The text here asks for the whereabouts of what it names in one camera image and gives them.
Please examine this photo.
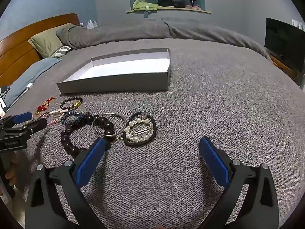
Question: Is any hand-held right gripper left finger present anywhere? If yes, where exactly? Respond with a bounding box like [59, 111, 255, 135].
[25, 138, 112, 229]

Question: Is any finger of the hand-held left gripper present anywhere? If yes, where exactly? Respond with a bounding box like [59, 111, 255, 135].
[17, 119, 48, 134]
[0, 112, 33, 127]

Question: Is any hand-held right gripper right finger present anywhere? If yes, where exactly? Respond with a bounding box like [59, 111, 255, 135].
[198, 136, 279, 229]

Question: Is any red gold charm bracelet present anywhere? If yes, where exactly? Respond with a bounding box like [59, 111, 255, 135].
[36, 97, 56, 115]

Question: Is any pink cord bracelet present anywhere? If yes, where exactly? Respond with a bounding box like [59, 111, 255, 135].
[32, 108, 69, 127]

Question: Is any blue beaded bracelet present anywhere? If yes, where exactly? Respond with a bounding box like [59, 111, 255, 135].
[58, 112, 87, 126]

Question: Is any large dark wooden bead bracelet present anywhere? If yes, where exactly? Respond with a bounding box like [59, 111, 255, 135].
[60, 113, 115, 158]

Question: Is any dark bead bracelet gold charm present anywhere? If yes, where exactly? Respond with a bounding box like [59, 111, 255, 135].
[60, 97, 83, 110]

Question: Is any silver bangle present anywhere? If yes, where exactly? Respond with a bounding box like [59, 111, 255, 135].
[92, 113, 126, 137]

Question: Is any black hair tie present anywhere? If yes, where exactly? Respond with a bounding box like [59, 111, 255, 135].
[123, 112, 157, 146]

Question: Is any gold pearl hairpin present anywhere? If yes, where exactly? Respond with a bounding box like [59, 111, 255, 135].
[116, 129, 148, 141]

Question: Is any grey cardboard box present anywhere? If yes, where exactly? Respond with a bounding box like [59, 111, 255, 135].
[56, 48, 172, 94]

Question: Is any person's left hand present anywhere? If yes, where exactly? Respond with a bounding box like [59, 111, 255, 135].
[5, 151, 28, 189]

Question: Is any blue blanket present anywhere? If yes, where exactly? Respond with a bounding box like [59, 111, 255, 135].
[3, 58, 62, 108]

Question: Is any grey knit bed blanket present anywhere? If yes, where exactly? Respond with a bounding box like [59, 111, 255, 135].
[5, 38, 303, 229]

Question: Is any wooden headboard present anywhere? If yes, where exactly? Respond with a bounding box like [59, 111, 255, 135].
[0, 13, 80, 86]

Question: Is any striped pillow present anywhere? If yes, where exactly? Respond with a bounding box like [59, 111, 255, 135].
[54, 45, 72, 58]

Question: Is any green pillow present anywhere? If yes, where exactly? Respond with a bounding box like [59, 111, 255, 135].
[28, 23, 74, 59]

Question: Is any white plastic bag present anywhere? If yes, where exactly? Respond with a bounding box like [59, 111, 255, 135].
[81, 20, 99, 29]

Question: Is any wooden television stand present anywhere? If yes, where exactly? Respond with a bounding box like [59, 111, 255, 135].
[269, 54, 302, 81]

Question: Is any black television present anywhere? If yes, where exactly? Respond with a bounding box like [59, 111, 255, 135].
[264, 17, 305, 72]

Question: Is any grey duvet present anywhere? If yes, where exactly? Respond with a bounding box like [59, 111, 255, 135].
[56, 18, 272, 61]

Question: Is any wooden window shelf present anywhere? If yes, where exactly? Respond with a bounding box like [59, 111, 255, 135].
[126, 7, 211, 14]

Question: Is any green cloth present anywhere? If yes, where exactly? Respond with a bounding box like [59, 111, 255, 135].
[132, 0, 161, 11]

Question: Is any black cloth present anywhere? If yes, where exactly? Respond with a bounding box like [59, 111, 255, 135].
[157, 0, 186, 8]

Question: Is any white charging cable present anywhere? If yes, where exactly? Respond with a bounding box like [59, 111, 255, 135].
[3, 83, 34, 112]

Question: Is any white wall socket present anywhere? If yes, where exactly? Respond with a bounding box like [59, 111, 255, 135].
[292, 19, 305, 31]

